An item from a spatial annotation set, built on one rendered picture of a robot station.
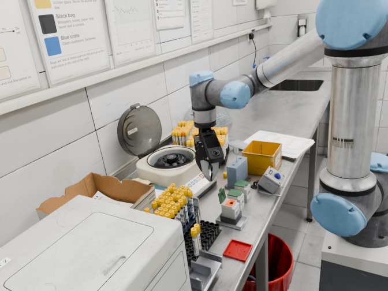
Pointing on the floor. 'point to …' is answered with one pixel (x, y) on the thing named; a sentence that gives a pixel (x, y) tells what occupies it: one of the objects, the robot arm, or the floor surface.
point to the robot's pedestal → (349, 279)
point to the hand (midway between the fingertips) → (211, 179)
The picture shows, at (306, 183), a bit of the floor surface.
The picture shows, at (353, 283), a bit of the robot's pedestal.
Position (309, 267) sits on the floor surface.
